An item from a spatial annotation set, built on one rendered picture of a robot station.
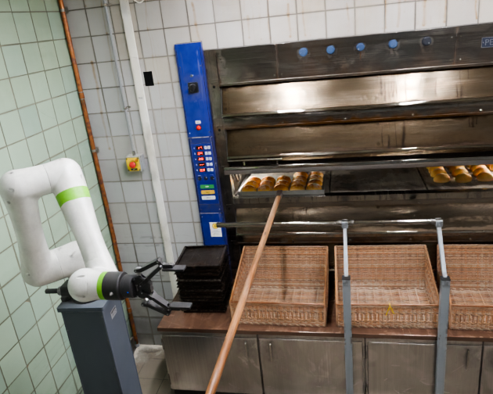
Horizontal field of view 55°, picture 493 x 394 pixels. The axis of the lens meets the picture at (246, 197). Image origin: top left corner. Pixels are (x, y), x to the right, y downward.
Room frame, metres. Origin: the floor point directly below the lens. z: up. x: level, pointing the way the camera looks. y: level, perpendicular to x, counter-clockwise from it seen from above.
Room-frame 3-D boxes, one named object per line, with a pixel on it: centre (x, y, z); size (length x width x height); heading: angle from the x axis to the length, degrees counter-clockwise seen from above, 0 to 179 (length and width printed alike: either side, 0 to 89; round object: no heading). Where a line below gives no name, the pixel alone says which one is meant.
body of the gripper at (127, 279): (1.33, 0.37, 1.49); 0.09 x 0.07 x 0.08; 76
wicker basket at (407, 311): (2.39, -0.74, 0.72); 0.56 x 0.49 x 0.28; 78
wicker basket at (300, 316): (2.52, -0.16, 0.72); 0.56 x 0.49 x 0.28; 76
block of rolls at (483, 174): (2.95, -1.45, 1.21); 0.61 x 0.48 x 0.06; 167
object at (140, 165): (2.94, 0.68, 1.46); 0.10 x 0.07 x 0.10; 77
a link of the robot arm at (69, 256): (1.80, 0.74, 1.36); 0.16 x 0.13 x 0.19; 122
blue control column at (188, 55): (3.79, 0.03, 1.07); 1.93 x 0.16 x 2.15; 167
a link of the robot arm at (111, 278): (1.35, 0.45, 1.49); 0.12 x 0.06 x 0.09; 166
